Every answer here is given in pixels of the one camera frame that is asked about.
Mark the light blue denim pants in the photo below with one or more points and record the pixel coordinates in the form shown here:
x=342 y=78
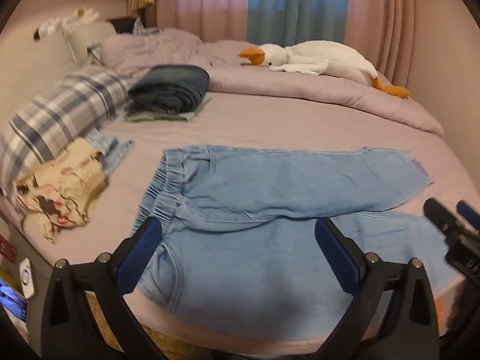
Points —
x=262 y=180

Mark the beige headboard cushion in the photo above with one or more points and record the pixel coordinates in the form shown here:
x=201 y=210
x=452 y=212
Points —
x=88 y=39

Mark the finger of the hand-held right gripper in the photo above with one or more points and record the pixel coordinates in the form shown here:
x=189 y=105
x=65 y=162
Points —
x=468 y=212
x=440 y=215

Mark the white oval device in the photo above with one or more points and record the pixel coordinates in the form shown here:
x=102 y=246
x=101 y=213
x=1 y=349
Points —
x=27 y=275

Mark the blue plaid pillow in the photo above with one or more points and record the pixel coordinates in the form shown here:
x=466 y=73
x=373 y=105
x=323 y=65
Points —
x=56 y=116

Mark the red packet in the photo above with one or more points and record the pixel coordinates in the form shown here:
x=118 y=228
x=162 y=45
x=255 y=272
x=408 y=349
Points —
x=6 y=247

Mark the dark box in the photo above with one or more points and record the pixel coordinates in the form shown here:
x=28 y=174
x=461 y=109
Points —
x=122 y=24

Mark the smartphone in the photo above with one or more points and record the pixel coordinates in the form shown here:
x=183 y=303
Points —
x=13 y=300

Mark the white cloth bundle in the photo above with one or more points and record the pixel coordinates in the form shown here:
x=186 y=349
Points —
x=63 y=22

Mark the folded dark blue jeans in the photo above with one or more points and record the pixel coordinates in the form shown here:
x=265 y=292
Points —
x=172 y=82

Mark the small light denim garment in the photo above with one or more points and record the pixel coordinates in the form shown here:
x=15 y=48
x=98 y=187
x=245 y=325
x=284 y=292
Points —
x=116 y=150

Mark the blue curtain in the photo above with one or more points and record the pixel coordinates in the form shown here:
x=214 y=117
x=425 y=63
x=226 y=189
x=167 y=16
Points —
x=292 y=3

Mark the folded green garment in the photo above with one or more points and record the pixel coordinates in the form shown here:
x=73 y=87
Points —
x=157 y=117

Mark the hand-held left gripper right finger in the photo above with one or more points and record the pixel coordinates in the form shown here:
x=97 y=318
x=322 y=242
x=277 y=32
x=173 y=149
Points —
x=333 y=255

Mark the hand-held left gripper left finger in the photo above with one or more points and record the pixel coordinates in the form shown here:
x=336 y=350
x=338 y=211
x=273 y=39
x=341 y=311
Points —
x=143 y=247

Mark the pink curtain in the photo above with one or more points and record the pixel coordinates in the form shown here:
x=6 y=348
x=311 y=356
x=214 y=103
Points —
x=202 y=3
x=378 y=15

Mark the white goose plush toy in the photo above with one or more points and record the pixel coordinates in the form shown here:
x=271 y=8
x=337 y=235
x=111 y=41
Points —
x=318 y=58

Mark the pale purple duvet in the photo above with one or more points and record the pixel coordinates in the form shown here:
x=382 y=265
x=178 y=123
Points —
x=281 y=82

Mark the beige patterned garment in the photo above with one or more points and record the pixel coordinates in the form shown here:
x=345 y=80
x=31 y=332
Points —
x=63 y=180

